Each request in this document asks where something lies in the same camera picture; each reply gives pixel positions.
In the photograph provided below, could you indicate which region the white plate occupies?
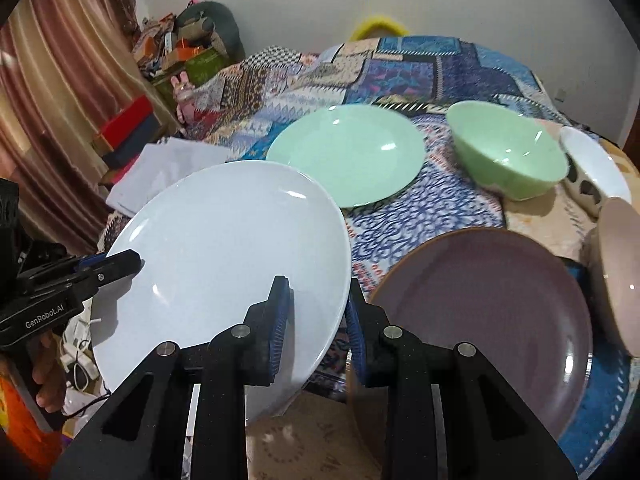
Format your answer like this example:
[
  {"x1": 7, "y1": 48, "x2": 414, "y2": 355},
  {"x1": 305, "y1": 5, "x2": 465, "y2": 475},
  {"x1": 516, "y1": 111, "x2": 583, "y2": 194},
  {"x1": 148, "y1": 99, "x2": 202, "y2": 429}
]
[{"x1": 91, "y1": 160, "x2": 352, "y2": 421}]

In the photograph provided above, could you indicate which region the pink bowl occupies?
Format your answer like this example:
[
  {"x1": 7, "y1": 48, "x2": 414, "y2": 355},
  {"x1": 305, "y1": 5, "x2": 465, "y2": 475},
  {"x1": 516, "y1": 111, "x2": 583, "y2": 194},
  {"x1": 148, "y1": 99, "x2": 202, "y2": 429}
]
[{"x1": 588, "y1": 197, "x2": 640, "y2": 358}]

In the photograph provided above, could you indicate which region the green bowl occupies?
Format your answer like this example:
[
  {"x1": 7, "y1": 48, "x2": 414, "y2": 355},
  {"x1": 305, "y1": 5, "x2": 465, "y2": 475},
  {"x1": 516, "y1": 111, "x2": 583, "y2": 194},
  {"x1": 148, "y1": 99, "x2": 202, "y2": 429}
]
[{"x1": 446, "y1": 101, "x2": 568, "y2": 202}]

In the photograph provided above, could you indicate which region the white bowl with black spots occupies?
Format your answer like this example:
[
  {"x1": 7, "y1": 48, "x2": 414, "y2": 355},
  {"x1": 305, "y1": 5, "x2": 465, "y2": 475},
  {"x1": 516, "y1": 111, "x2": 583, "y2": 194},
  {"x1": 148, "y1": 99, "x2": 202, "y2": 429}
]
[{"x1": 559, "y1": 127, "x2": 631, "y2": 218}]

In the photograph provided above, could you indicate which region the person's left hand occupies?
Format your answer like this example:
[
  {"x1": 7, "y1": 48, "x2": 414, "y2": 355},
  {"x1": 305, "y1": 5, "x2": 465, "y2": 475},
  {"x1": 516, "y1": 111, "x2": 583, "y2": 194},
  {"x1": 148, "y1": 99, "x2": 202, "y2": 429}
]
[{"x1": 32, "y1": 332, "x2": 66, "y2": 413}]

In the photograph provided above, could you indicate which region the white folded cloth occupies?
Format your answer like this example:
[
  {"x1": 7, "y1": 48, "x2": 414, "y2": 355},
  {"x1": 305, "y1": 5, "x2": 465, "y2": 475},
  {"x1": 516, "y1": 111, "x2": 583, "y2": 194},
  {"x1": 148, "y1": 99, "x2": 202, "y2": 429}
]
[{"x1": 106, "y1": 138, "x2": 232, "y2": 218}]

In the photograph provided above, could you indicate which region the purple plate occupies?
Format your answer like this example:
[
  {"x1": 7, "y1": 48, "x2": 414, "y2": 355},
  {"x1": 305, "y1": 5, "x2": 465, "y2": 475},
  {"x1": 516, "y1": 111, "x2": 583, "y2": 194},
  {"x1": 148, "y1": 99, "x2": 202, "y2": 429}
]
[{"x1": 348, "y1": 228, "x2": 592, "y2": 469}]

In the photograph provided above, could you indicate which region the red and blue box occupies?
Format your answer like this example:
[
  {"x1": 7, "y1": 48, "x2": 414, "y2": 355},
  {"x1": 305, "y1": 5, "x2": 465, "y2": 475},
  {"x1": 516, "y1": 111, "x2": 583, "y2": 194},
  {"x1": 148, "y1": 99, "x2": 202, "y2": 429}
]
[{"x1": 91, "y1": 96, "x2": 162, "y2": 170}]

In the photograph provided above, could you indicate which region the pink bunny toy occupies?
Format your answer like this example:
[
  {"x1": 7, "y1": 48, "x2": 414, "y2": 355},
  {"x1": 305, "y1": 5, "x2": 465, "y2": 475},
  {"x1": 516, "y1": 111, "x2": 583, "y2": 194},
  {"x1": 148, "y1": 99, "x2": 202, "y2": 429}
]
[{"x1": 170, "y1": 70, "x2": 195, "y2": 125}]

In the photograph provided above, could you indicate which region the striped pink curtain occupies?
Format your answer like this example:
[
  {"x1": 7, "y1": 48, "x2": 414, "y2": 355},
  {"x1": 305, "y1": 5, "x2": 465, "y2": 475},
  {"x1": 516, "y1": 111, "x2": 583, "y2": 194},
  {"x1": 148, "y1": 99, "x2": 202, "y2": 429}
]
[{"x1": 1, "y1": 0, "x2": 177, "y2": 255}]

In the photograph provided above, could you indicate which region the patterned patchwork blanket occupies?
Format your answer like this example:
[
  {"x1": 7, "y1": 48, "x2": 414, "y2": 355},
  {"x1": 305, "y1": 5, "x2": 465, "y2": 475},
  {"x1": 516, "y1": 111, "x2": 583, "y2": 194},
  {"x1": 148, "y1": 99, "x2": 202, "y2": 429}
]
[{"x1": 96, "y1": 34, "x2": 640, "y2": 480}]

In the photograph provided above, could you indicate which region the green box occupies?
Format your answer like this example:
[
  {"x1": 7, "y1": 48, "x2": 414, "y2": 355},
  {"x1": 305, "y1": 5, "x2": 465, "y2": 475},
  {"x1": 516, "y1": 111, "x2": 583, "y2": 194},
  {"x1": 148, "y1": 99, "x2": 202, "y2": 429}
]
[{"x1": 151, "y1": 49, "x2": 231, "y2": 108}]

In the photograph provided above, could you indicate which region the green plate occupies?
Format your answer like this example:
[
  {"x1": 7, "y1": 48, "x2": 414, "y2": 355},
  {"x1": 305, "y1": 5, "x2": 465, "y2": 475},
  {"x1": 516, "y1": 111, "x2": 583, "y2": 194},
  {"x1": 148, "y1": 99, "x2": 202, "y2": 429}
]
[{"x1": 266, "y1": 104, "x2": 425, "y2": 208}]

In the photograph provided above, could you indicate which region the yellow ring object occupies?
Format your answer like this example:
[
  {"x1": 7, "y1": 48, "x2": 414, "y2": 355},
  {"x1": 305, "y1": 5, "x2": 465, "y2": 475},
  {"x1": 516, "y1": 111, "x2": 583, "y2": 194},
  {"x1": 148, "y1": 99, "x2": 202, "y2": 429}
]
[{"x1": 349, "y1": 14, "x2": 409, "y2": 41}]

